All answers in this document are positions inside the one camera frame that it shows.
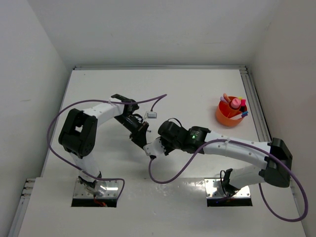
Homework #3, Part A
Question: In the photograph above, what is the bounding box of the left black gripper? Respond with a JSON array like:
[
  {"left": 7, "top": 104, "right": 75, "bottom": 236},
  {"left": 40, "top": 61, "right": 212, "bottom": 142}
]
[{"left": 114, "top": 114, "right": 149, "bottom": 148}]

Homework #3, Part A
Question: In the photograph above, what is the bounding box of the lilac marker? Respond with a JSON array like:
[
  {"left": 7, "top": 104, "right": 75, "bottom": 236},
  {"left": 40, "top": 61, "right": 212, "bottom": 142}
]
[{"left": 220, "top": 96, "right": 229, "bottom": 104}]

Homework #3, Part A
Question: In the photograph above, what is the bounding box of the grey orange marker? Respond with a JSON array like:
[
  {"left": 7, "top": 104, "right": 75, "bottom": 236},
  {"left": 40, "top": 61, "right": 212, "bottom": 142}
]
[{"left": 223, "top": 93, "right": 231, "bottom": 103}]

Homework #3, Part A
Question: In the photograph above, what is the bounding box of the pink glue bottle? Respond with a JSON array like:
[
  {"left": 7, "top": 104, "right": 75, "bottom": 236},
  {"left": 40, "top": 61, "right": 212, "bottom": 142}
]
[{"left": 230, "top": 98, "right": 241, "bottom": 110}]

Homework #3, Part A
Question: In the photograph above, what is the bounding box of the blue capped white pen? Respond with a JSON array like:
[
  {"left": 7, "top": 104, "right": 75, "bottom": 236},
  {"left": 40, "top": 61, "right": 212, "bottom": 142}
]
[{"left": 230, "top": 111, "right": 248, "bottom": 120}]

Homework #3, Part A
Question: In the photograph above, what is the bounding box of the pink black highlighter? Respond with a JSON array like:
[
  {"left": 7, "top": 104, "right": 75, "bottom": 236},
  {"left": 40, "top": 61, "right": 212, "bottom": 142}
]
[{"left": 240, "top": 99, "right": 246, "bottom": 113}]

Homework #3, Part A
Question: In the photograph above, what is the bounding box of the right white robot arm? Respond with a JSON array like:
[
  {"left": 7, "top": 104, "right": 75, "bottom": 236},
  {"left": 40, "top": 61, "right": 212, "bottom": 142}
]
[{"left": 158, "top": 120, "right": 292, "bottom": 194}]

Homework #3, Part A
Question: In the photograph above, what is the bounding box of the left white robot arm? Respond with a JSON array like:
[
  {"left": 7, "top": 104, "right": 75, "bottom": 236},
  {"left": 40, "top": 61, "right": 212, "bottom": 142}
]
[{"left": 58, "top": 94, "right": 149, "bottom": 193}]

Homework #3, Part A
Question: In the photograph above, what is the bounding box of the orange divided container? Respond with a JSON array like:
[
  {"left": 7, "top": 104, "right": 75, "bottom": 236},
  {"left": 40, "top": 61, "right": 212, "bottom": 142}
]
[{"left": 215, "top": 96, "right": 248, "bottom": 127}]

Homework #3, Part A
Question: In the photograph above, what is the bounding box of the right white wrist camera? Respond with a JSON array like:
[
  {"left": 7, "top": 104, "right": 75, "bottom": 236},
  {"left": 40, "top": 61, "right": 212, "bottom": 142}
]
[{"left": 143, "top": 137, "right": 166, "bottom": 159}]

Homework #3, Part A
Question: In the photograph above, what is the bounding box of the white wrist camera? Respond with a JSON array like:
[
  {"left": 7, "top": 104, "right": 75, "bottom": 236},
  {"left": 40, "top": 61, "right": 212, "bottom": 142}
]
[
  {"left": 146, "top": 112, "right": 157, "bottom": 119},
  {"left": 143, "top": 137, "right": 166, "bottom": 159}
]

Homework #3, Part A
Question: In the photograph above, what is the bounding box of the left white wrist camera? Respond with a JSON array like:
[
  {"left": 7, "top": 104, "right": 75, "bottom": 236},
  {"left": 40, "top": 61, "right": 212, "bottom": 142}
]
[{"left": 146, "top": 112, "right": 157, "bottom": 119}]

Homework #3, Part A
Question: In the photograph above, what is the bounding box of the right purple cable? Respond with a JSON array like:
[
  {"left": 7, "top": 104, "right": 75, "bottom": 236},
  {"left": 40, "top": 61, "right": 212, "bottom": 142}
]
[{"left": 149, "top": 139, "right": 309, "bottom": 222}]

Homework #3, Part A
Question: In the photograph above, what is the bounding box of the purple cable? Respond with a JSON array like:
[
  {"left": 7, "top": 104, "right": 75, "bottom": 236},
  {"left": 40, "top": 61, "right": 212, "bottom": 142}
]
[
  {"left": 46, "top": 93, "right": 168, "bottom": 201},
  {"left": 149, "top": 139, "right": 309, "bottom": 222}
]

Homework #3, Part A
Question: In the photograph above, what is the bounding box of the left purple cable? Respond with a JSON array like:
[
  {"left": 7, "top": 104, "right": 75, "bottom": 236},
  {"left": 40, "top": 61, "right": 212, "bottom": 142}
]
[{"left": 46, "top": 93, "right": 168, "bottom": 201}]

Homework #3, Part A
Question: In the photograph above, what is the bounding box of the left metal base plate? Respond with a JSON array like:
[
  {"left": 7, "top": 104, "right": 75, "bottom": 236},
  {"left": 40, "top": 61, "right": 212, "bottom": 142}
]
[{"left": 73, "top": 178, "right": 119, "bottom": 199}]

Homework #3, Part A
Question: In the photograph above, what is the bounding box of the metal base plate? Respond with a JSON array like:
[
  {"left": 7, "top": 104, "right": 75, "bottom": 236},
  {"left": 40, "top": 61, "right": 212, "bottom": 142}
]
[
  {"left": 204, "top": 178, "right": 251, "bottom": 199},
  {"left": 73, "top": 178, "right": 119, "bottom": 199}
]

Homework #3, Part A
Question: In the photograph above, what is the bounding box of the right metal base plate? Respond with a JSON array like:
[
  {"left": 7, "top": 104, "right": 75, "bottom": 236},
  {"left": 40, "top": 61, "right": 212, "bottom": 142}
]
[{"left": 204, "top": 178, "right": 251, "bottom": 199}]

